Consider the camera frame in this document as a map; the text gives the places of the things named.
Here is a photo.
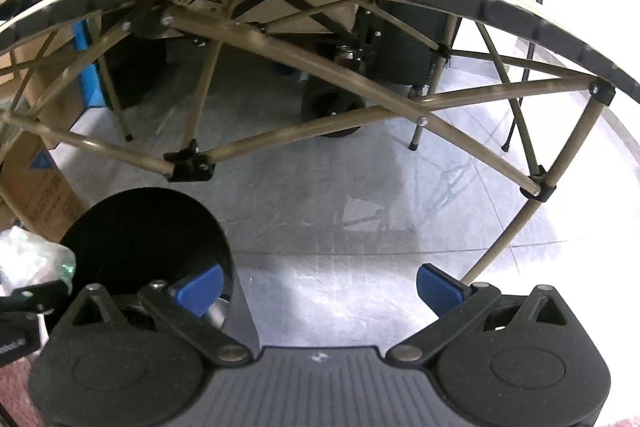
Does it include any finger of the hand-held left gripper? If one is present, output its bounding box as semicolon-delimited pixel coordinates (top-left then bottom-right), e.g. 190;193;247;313
0;280;75;312

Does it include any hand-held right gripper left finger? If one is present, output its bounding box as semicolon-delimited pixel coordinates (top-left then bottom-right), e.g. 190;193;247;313
62;264;252;366

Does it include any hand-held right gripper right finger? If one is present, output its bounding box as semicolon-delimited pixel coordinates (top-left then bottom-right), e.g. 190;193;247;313
386;263;583;366

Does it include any pale plastic wrapper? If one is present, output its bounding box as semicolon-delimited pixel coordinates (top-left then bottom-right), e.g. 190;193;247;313
0;227;77;295

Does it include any black round bin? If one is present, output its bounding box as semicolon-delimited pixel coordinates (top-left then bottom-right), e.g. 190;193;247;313
59;188;261;350

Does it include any cardboard box with liner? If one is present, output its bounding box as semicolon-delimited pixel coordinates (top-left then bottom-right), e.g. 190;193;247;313
0;127;91;243

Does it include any black utility wagon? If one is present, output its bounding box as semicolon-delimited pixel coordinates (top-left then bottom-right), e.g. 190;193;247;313
100;0;471;138

